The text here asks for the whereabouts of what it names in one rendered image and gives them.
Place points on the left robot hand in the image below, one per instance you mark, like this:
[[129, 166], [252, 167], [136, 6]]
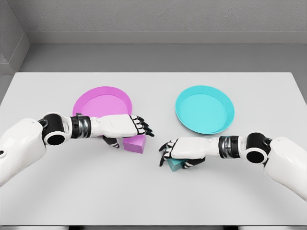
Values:
[[121, 124]]

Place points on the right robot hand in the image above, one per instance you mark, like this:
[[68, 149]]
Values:
[[185, 149]]

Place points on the cyan block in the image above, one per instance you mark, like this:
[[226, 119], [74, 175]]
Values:
[[176, 164]]

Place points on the pink block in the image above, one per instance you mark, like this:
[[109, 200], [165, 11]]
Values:
[[134, 145]]

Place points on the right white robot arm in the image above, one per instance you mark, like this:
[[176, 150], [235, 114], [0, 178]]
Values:
[[259, 153]]

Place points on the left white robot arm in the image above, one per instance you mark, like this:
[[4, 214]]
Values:
[[48, 134]]

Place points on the pink round plate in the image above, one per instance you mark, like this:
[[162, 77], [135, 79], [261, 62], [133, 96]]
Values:
[[105, 103]]

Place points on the cyan round plate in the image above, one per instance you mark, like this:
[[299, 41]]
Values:
[[204, 112]]

